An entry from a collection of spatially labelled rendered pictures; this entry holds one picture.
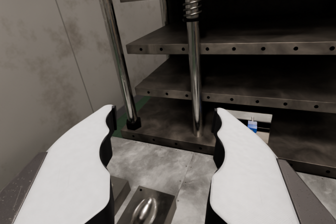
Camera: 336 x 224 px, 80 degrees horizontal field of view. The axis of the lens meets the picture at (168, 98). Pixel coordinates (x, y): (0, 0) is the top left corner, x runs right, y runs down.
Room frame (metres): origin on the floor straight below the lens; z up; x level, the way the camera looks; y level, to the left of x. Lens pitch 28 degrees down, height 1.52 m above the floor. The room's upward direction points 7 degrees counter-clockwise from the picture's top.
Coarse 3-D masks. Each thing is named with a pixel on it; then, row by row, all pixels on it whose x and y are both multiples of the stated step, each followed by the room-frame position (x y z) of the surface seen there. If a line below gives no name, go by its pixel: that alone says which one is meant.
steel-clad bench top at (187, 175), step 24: (120, 144) 0.88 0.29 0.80; (144, 144) 0.85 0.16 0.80; (120, 168) 0.70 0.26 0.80; (144, 168) 0.69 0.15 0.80; (168, 168) 0.67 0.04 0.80; (192, 168) 0.65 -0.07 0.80; (216, 168) 0.63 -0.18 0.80; (168, 192) 0.54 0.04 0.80; (192, 192) 0.53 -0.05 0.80; (192, 216) 0.43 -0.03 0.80
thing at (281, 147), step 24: (144, 120) 1.11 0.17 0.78; (168, 120) 1.07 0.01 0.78; (192, 120) 1.04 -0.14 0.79; (288, 120) 0.92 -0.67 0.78; (312, 120) 0.90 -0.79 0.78; (168, 144) 0.90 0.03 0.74; (192, 144) 0.84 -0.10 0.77; (288, 144) 0.74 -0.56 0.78; (312, 144) 0.72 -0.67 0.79; (312, 168) 0.61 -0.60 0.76
